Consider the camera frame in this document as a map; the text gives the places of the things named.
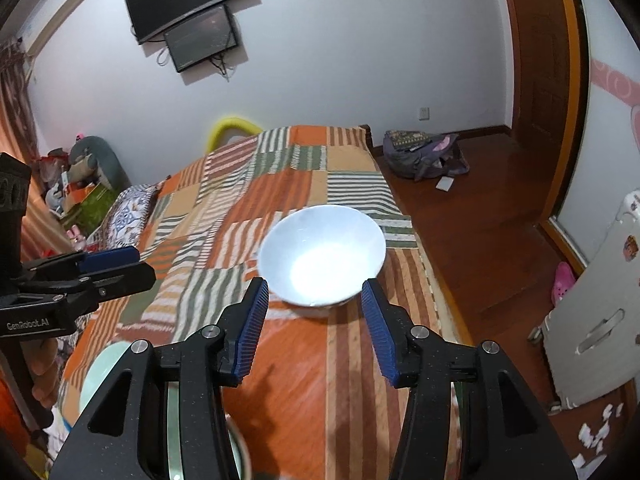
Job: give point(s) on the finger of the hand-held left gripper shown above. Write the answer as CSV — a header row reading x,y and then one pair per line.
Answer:
x,y
125,277
110,259

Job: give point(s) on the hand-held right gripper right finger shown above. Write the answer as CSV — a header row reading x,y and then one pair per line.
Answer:
x,y
377,330

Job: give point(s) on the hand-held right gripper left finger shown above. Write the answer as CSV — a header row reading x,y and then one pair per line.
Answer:
x,y
250,330

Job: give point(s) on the white bowl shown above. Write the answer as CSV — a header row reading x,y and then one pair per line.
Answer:
x,y
320,245

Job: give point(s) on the patterned pillow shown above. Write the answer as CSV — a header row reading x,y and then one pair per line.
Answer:
x,y
127,215

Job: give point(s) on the green box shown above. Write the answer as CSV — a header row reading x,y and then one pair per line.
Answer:
x,y
90,207

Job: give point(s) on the green plate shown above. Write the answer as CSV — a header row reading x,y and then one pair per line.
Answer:
x,y
102,370

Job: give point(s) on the striped patchwork bedspread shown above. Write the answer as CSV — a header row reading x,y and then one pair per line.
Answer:
x,y
310,400

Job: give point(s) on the white card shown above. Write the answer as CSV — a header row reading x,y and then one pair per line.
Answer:
x,y
444,183

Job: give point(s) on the brown patterned curtain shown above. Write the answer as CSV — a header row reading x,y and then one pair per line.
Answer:
x,y
15,125

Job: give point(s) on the yellow curved tube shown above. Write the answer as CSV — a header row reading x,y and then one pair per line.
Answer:
x,y
225,127

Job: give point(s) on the grey backpack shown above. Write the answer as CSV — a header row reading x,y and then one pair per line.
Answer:
x,y
420,155

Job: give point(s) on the pink slipper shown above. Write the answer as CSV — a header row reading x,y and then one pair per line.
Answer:
x,y
562,282

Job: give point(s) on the white plastic fence panel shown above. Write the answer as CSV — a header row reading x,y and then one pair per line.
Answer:
x,y
590,290

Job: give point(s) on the white paper scraps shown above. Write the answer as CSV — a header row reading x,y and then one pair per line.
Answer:
x,y
597,432

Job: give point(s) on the white air conditioner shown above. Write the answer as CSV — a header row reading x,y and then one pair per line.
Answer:
x,y
60,5

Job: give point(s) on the wooden door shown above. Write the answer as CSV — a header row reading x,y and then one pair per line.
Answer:
x,y
545,85

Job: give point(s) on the white wardrobe door pink print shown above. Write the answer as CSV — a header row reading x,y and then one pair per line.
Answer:
x,y
610,85

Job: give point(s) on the white wall socket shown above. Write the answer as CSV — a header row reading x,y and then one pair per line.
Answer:
x,y
424,112

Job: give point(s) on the small black wall screen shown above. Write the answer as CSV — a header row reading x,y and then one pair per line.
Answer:
x,y
200,37

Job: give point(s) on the black wall television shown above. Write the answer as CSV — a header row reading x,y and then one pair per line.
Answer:
x,y
185,0

